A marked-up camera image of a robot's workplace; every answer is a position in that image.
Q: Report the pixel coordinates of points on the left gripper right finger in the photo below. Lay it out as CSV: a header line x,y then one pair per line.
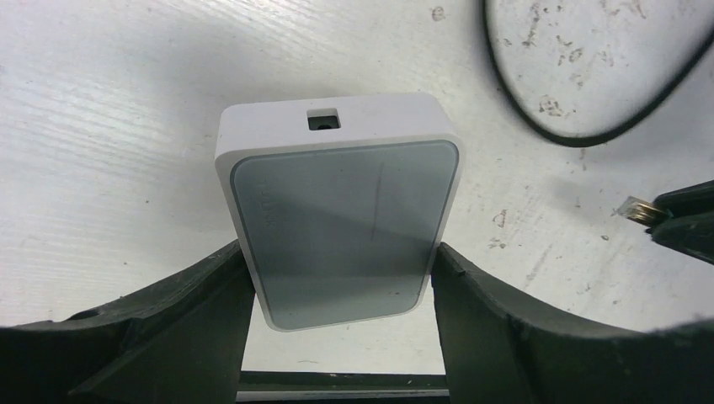
x,y
501,345

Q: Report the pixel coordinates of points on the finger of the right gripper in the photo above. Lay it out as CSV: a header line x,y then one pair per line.
x,y
691,202
690,235

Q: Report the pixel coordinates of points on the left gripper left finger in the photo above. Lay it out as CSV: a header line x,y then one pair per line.
x,y
179,340

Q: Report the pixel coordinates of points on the white network switch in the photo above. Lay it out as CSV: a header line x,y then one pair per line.
x,y
339,204

